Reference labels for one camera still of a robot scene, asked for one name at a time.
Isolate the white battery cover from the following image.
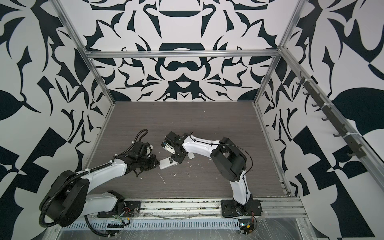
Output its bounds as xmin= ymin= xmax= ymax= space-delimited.
xmin=188 ymin=153 xmax=195 ymax=160

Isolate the white red remote control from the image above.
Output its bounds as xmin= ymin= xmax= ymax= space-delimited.
xmin=159 ymin=158 xmax=178 ymax=170

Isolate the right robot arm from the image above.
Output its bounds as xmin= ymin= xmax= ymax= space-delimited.
xmin=160 ymin=132 xmax=253 ymax=218

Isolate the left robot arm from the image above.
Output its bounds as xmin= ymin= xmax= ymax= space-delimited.
xmin=39 ymin=129 xmax=160 ymax=228

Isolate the small electronics board right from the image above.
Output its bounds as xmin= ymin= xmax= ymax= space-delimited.
xmin=239 ymin=218 xmax=258 ymax=235

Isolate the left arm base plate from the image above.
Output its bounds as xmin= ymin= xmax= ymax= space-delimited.
xmin=97 ymin=201 xmax=141 ymax=218

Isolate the white slotted cable duct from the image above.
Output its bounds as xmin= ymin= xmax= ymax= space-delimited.
xmin=61 ymin=218 xmax=241 ymax=231

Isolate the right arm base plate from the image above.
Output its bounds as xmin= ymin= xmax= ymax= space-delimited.
xmin=221 ymin=198 xmax=263 ymax=218

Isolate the aluminium frame rail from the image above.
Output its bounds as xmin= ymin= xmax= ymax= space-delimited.
xmin=85 ymin=50 xmax=278 ymax=59

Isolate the black wall hook rail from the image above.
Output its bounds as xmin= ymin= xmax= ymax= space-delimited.
xmin=297 ymin=73 xmax=367 ymax=159

